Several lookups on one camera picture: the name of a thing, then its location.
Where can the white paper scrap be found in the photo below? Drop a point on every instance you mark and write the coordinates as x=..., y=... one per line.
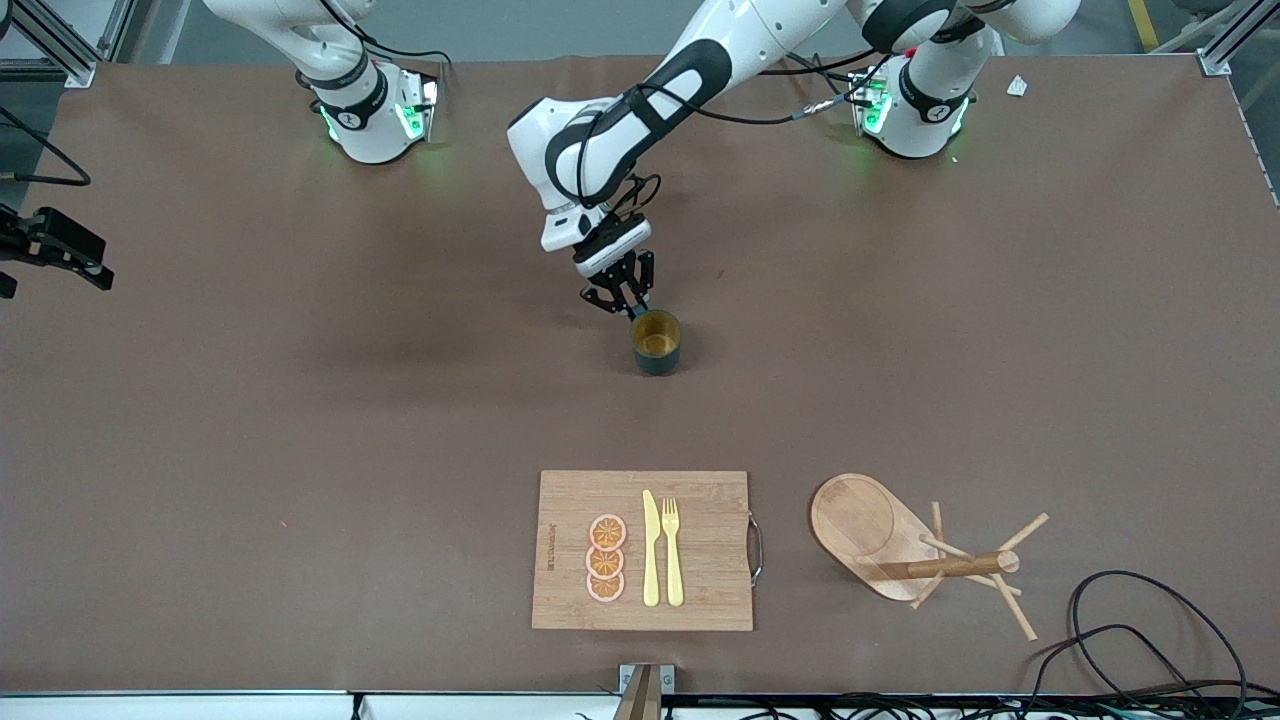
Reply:
x=1017, y=86

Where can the aluminium frame profile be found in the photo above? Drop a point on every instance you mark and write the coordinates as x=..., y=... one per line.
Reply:
x=70, y=55
x=1215, y=60

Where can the yellow plastic fork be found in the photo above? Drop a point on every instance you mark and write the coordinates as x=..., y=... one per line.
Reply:
x=673, y=570

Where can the dark teal mug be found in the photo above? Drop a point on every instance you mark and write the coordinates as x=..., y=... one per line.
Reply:
x=657, y=362

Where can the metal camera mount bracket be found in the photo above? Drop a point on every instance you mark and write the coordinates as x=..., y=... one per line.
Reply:
x=645, y=690

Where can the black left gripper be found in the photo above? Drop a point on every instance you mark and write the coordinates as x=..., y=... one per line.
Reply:
x=612, y=242

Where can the wooden mug rack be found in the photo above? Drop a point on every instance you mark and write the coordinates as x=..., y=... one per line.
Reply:
x=860, y=520

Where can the brown table mat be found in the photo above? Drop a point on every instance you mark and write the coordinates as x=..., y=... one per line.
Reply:
x=300, y=400

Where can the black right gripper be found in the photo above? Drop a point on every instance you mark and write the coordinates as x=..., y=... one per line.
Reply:
x=30, y=240

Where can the yellow plastic knife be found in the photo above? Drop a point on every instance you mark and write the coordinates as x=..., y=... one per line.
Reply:
x=651, y=560

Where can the wooden cutting board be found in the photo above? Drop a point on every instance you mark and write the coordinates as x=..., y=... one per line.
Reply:
x=700, y=540

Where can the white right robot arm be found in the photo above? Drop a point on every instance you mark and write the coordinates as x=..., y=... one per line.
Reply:
x=360, y=100

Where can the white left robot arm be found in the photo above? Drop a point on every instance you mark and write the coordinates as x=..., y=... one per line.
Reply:
x=700, y=60

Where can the toy orange slice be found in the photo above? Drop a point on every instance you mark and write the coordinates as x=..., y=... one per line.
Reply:
x=604, y=564
x=607, y=532
x=605, y=588

